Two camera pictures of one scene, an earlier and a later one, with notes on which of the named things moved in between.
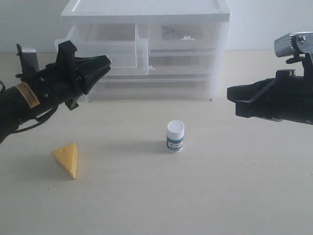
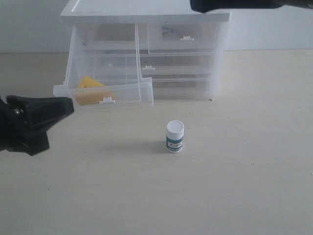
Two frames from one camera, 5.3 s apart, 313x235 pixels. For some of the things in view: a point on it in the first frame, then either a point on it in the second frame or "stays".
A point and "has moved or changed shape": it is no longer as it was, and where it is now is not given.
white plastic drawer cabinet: (161, 50) stays
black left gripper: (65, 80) to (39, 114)
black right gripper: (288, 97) to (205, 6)
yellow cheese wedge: (67, 156) to (91, 91)
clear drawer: (129, 56) has moved or changed shape
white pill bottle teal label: (175, 136) stays
